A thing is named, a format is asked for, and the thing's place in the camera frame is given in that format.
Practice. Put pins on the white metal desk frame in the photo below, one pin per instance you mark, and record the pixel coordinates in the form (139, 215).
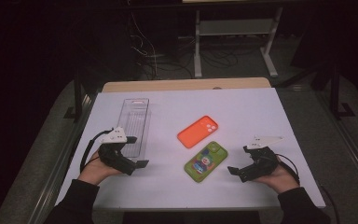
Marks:
(234, 28)

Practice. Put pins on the aluminium frame rail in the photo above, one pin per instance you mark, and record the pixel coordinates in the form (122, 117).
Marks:
(351, 149)
(59, 174)

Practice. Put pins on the clear plastic box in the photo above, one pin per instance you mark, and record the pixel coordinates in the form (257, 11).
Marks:
(134, 124)

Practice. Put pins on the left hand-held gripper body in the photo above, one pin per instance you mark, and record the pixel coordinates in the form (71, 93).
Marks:
(115, 155)

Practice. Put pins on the green cartoon phone case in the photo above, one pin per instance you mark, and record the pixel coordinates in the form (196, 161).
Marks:
(205, 161)

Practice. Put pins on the person's right hand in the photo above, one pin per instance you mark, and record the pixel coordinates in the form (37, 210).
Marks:
(276, 179)

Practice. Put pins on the orange phone case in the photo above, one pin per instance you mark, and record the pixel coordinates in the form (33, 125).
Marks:
(197, 132)

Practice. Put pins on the black metal stand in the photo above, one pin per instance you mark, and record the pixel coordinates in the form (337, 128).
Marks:
(78, 96)
(335, 93)

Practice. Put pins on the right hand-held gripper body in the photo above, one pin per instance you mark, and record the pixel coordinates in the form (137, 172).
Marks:
(261, 163)

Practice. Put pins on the wooden table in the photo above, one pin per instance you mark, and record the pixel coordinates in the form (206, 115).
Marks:
(186, 84)

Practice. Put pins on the person's left hand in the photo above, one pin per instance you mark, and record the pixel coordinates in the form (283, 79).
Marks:
(96, 170)

